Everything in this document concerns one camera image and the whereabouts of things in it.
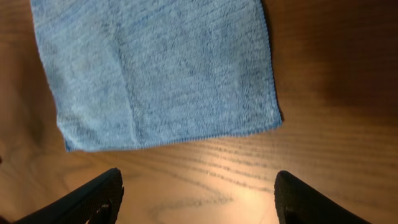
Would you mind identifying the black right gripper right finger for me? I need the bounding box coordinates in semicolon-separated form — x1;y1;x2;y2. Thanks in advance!
274;170;369;224

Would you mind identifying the blue microfiber cloth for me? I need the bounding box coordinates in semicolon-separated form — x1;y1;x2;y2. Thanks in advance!
30;0;282;152

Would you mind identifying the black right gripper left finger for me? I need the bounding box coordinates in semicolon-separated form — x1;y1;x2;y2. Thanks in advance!
16;168;124;224

